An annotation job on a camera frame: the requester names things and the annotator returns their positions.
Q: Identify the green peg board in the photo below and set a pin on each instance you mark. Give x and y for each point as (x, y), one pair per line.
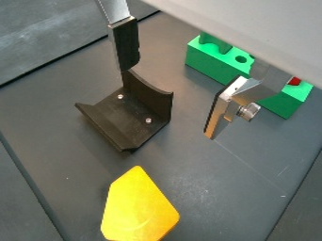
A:
(224, 67)

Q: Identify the yellow three prong block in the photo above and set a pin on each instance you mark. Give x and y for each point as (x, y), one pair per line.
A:
(137, 213)

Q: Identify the black curved holder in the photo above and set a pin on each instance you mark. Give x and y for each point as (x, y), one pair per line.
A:
(131, 114)

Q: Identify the red hexagonal block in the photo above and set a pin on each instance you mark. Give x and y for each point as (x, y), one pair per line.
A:
(295, 81)

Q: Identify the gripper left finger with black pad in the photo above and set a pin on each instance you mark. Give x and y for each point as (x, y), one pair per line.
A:
(123, 31)

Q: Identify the green arch block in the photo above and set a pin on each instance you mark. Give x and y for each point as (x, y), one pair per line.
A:
(223, 46)

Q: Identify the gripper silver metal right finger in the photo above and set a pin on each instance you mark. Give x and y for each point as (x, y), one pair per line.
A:
(235, 100)

